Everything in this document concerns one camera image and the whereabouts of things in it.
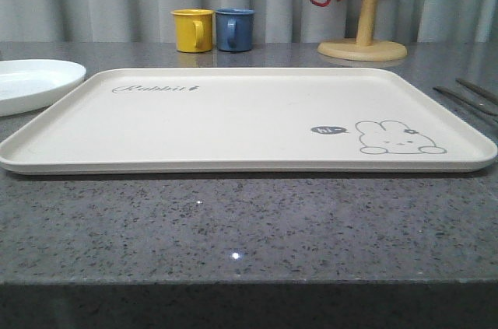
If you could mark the silver fork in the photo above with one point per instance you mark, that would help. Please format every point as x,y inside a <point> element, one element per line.
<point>457,96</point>

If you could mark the white round plate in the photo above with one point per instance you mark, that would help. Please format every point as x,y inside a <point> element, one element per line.
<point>31,84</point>

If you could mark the blue mug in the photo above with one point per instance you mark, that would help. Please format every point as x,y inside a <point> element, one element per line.
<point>234,29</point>

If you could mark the cream rabbit serving tray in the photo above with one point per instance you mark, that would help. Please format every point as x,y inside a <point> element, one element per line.
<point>157,120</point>

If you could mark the yellow mug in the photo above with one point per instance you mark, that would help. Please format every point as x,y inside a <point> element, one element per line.
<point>193,28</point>

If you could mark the wooden mug tree stand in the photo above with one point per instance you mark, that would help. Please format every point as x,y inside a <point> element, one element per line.
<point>364,47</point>

